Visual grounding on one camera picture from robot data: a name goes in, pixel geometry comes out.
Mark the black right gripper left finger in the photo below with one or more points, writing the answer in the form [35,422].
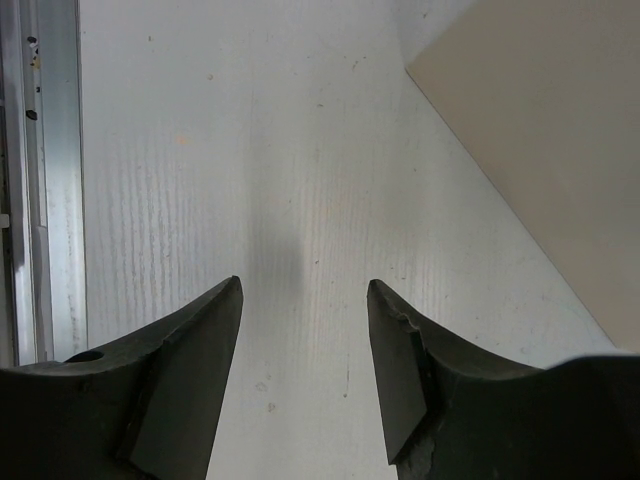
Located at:
[144,406]

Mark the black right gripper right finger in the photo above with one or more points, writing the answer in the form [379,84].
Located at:
[452,410]

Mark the beige paper bag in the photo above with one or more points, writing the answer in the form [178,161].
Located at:
[544,95]

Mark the aluminium front frame rail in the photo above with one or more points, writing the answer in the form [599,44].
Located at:
[42,160]

